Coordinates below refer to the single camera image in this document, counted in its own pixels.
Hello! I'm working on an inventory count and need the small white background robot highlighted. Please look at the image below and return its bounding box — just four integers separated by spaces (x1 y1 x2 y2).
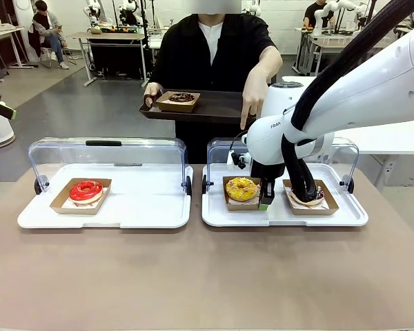
83 0 105 28
119 0 139 27

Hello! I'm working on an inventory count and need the clear plastic dome lid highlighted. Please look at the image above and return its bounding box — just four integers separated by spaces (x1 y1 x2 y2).
202 137 359 194
28 137 193 197

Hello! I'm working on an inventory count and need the black corrugated cable hose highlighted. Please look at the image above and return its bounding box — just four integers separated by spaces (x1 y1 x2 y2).
281 0 414 205

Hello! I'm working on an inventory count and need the white plastic display tray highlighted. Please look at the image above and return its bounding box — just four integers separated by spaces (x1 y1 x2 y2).
17 163 194 230
201 163 369 228

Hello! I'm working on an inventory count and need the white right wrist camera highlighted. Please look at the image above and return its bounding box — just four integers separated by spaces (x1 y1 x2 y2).
227 150 252 170

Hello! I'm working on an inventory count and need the person's right hand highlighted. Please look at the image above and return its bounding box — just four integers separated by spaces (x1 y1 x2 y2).
144 82 162 107

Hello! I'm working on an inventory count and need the chocolate donut with nuts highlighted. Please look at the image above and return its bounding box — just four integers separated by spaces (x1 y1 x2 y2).
168 92 195 103

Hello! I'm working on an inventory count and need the cardboard box of nut donut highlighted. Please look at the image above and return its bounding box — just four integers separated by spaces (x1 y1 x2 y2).
156 91 201 113

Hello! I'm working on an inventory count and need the large white side table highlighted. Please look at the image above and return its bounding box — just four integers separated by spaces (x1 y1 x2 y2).
282 75 414 184

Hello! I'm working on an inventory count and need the dark brown serving tray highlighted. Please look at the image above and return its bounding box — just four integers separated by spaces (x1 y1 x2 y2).
139 90 263 125

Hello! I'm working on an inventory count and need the wooden top table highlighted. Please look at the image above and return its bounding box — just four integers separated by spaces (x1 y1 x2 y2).
70 32 150 88

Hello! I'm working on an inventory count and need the person in black shirt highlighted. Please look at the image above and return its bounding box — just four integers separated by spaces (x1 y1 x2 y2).
147 0 280 165

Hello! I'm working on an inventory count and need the standing person in black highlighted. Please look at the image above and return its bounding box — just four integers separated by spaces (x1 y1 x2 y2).
303 0 332 30

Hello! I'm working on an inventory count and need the seated person in gray jacket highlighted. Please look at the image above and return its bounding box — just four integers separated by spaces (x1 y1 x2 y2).
29 0 70 70

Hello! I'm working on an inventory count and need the metal frame chair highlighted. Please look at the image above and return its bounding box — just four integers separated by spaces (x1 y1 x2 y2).
39 43 77 68

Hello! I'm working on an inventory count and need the gray background work table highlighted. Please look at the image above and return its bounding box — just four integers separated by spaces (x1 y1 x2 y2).
294 26 401 77

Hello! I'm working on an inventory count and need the white desk with thin legs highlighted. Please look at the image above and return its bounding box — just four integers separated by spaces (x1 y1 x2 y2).
0 26 34 70

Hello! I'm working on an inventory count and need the cardboard box of sprinkle donut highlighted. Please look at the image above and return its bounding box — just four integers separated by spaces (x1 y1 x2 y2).
282 179 339 216

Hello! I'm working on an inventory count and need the paper liner under sprinkle donut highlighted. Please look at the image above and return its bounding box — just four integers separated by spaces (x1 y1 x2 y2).
286 188 331 210

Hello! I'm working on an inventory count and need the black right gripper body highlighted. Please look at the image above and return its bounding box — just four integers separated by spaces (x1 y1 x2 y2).
250 161 284 188

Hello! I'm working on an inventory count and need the paper liner under yellow donut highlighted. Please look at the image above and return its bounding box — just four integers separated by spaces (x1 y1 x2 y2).
227 196 260 206

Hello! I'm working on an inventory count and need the red glazed donut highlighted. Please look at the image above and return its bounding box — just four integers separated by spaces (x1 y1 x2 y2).
68 179 104 203

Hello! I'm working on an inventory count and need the person's left forearm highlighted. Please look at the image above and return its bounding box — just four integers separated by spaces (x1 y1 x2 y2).
244 44 284 87

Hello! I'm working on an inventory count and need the cardboard box of yellow donut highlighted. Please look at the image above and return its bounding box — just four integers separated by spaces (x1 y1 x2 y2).
222 175 263 212

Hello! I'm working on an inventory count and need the yellow sprinkled donut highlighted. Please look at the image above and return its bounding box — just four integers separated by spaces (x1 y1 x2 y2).
226 176 258 203

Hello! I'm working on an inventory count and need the paper liner under red donut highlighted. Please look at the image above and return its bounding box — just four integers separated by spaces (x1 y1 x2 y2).
60 188 110 210

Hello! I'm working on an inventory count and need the chocolate donut with coloured sprinkles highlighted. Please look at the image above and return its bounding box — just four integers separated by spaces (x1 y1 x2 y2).
296 184 325 208

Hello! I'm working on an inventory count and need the cardboard box of red donut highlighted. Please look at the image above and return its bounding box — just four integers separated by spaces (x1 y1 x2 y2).
50 178 112 215

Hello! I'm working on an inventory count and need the person's left hand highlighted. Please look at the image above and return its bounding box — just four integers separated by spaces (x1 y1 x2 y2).
240 76 270 130

